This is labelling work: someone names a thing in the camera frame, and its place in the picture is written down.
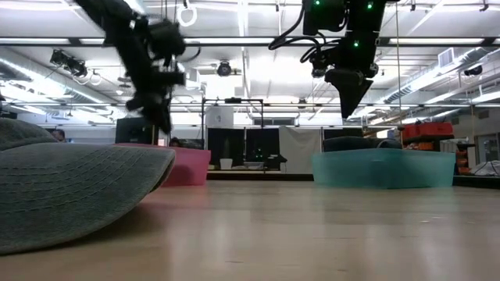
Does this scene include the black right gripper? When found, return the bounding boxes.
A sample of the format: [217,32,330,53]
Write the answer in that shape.
[312,38,380,120]

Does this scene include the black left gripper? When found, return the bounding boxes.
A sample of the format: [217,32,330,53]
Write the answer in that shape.
[125,58,187,135]

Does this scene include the black computer monitor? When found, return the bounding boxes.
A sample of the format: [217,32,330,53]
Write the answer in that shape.
[114,116,159,145]

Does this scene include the red translucent plastic bin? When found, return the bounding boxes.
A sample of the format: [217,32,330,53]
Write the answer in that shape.
[112,142,212,187]

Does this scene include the white box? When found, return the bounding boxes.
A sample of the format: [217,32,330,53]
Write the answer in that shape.
[205,105,235,128]

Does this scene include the white hanging cloth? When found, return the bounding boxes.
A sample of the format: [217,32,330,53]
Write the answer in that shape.
[278,126,323,175]

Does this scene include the green translucent plastic bin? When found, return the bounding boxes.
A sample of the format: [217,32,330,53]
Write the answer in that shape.
[311,148,457,190]

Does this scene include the red storage crate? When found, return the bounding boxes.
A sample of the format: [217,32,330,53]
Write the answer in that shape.
[402,122,455,141]

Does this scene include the black metal stand frame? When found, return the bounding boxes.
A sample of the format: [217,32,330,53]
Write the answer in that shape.
[201,98,265,173]

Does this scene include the white cable loop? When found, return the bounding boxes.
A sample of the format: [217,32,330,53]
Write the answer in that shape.
[176,2,198,28]

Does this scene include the black aluminium table frame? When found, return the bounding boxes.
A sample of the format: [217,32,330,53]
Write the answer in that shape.
[205,170,500,188]

